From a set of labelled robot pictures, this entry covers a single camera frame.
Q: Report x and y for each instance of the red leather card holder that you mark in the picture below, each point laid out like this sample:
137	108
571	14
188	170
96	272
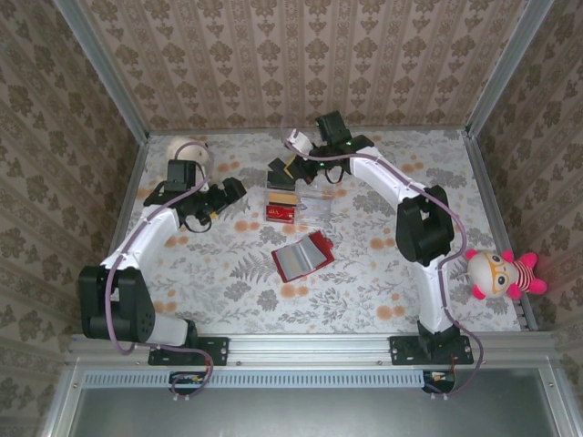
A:
325	246

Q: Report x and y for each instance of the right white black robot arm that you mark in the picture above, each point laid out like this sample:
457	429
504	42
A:
387	173

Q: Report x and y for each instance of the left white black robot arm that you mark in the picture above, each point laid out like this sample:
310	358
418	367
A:
150	232

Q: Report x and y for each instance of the gold card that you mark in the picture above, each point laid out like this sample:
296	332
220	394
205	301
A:
282	199

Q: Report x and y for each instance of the clear acrylic organizer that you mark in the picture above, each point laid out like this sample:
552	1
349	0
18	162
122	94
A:
316	207

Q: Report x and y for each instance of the white teddy bear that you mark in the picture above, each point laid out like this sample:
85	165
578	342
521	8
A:
182	146

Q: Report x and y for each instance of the black connector board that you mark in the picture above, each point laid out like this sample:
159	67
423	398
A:
437	384
184	384

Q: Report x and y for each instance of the pink striped plush doll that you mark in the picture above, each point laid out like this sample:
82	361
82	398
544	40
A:
492	275

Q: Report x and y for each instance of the grey metal panel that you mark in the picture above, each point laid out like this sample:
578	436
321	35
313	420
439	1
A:
296	414

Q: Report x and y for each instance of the narrow aluminium edge rail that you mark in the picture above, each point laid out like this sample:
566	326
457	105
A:
250	130

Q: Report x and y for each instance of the aluminium side rail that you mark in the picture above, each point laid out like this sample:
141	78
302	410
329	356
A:
130	191
488	191

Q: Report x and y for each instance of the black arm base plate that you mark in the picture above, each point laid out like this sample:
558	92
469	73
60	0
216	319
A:
401	350
218	350

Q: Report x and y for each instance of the aluminium frame post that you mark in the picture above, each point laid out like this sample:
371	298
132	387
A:
508	68
104	68

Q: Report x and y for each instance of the wide aluminium frame rail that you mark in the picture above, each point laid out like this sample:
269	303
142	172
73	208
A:
309	348

